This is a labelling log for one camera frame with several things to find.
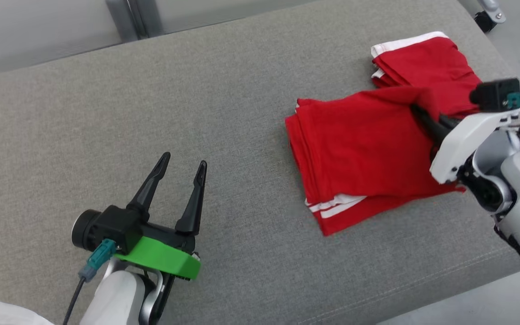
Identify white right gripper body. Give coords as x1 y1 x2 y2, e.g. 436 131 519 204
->
429 108 520 184

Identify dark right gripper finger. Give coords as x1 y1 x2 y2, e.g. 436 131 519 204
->
438 114 462 132
411 105 451 146

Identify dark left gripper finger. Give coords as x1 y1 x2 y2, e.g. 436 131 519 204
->
175 160 207 236
127 152 171 222

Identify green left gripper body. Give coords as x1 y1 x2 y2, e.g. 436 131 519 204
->
113 222 202 281

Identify red shorts white stripes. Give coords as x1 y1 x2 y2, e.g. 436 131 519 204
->
371 31 484 116

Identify red basketball jersey white trim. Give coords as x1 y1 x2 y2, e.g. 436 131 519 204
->
285 85 474 237

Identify white crumpled cloth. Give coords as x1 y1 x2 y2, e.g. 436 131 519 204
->
0 301 56 325

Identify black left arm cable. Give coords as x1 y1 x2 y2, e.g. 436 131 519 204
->
63 275 85 325

